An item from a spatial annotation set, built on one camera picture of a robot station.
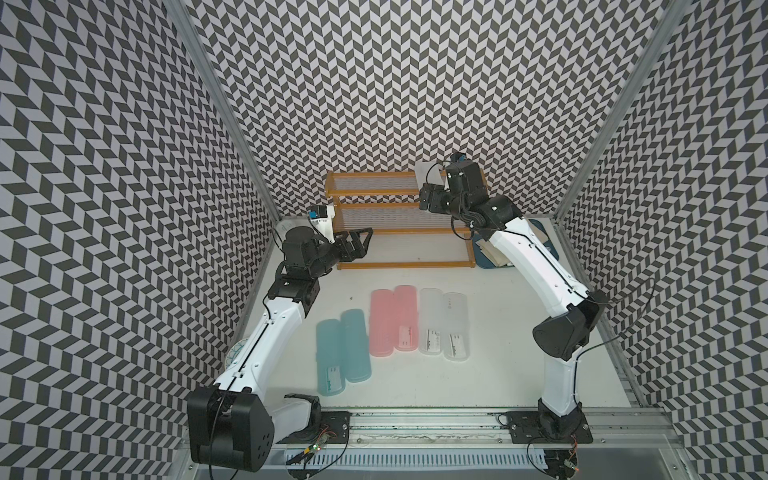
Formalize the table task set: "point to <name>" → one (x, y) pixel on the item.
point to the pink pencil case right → (405, 318)
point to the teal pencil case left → (331, 378)
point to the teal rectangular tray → (549, 247)
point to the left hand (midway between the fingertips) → (361, 233)
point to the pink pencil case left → (381, 323)
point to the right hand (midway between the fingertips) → (436, 197)
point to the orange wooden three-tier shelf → (403, 235)
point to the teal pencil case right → (357, 362)
